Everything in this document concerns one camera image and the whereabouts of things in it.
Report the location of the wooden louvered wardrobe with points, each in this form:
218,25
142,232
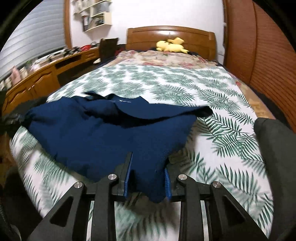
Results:
260,55

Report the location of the wooden headboard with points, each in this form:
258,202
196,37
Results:
195,40

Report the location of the yellow plush toy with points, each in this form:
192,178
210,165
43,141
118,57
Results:
171,45

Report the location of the dark wooden chair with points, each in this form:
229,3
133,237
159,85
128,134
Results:
107,49

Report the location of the palm leaf print duvet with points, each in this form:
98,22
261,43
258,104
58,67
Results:
221,147

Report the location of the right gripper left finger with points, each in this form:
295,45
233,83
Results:
86,207

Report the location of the white wall shelf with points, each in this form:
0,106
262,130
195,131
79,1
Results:
93,14

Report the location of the grey fabric cushion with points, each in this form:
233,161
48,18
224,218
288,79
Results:
277,147

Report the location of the red basket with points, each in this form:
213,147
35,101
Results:
85,48

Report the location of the grey window blind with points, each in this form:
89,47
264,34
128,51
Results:
40,32

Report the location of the floral blanket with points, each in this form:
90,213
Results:
156,58

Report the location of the navy blue suit jacket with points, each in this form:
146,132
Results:
92,135

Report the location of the wooden desk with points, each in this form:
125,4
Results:
44,81

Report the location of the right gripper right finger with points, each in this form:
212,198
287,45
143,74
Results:
226,218

